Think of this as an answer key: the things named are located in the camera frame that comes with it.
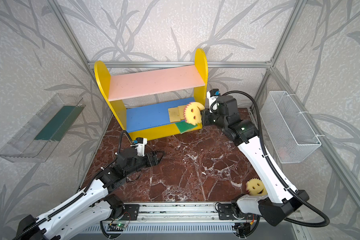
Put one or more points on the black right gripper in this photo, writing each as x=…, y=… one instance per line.
x=208, y=118

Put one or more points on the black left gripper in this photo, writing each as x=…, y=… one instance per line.
x=150, y=158

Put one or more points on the yellow sponge green scourer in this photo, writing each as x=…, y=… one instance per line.
x=184, y=127

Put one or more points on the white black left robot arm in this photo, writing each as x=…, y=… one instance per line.
x=94, y=203

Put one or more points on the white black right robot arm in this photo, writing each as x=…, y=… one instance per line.
x=282, y=198

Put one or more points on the yellow pink blue wooden shelf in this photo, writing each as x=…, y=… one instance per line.
x=140, y=101

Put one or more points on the yellow smiley face sponge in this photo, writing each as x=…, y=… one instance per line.
x=255, y=187

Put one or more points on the green scouring pad in bin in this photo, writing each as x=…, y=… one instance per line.
x=58, y=126

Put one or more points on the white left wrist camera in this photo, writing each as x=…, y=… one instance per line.
x=139, y=144

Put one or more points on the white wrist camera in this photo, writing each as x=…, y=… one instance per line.
x=139, y=144
x=212, y=95

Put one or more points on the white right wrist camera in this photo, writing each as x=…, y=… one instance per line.
x=212, y=95

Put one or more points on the white wire mesh basket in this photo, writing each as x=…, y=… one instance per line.
x=290, y=133

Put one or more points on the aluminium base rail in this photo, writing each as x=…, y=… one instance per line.
x=157, y=218

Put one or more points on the clear plastic wall bin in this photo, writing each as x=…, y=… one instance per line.
x=35, y=141

